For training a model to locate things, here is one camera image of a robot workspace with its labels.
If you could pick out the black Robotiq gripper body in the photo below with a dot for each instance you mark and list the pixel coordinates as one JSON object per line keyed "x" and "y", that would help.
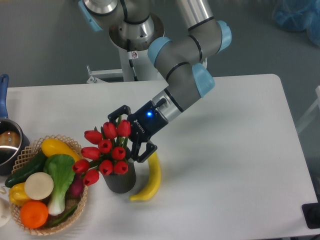
{"x": 145, "y": 123}

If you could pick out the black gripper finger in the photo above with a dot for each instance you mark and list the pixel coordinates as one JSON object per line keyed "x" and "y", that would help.
{"x": 123, "y": 110}
{"x": 135, "y": 155}

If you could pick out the red tulip bouquet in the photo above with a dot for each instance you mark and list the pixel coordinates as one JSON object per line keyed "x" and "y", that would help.
{"x": 107, "y": 156}

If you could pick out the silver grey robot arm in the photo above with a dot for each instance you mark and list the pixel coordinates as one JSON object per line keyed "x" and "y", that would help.
{"x": 132, "y": 26}

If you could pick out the dark grey ribbed vase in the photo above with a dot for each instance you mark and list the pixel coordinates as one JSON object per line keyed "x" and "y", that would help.
{"x": 121, "y": 180}

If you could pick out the yellow banana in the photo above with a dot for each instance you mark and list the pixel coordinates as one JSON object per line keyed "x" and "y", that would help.
{"x": 154, "y": 180}

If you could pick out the yellow squash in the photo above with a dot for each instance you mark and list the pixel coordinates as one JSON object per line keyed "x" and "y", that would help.
{"x": 53, "y": 146}

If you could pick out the purple red onion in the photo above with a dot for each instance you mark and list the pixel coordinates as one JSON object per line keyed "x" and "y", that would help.
{"x": 77, "y": 186}

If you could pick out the green bok choy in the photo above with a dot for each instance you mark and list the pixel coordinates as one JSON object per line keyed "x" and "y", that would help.
{"x": 59, "y": 167}

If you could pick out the green chili pepper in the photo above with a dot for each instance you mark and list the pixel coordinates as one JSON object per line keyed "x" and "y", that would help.
{"x": 62, "y": 218}

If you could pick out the dark green cucumber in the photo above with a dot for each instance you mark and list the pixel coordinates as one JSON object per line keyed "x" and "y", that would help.
{"x": 35, "y": 165}

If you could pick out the woven wicker basket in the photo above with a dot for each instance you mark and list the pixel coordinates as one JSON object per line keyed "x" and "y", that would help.
{"x": 26, "y": 155}

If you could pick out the white round radish slice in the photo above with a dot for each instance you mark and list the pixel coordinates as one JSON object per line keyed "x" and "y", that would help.
{"x": 39, "y": 186}

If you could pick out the orange fruit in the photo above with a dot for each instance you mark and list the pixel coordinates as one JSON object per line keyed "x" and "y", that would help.
{"x": 34, "y": 214}

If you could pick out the yellow bell pepper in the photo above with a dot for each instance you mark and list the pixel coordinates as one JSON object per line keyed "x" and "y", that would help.
{"x": 17, "y": 195}

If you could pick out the black device at edge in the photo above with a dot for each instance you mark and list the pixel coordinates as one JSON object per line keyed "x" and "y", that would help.
{"x": 311, "y": 212}

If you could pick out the blue plastic bag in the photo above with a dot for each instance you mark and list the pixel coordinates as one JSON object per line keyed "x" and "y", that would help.
{"x": 299, "y": 16}

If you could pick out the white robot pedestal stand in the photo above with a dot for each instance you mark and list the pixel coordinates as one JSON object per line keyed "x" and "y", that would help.
{"x": 135, "y": 66}

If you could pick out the blue handled saucepan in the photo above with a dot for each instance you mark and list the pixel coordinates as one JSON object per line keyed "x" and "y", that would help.
{"x": 12, "y": 138}

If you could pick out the white frame at right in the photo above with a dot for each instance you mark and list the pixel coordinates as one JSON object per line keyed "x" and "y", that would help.
{"x": 310, "y": 114}

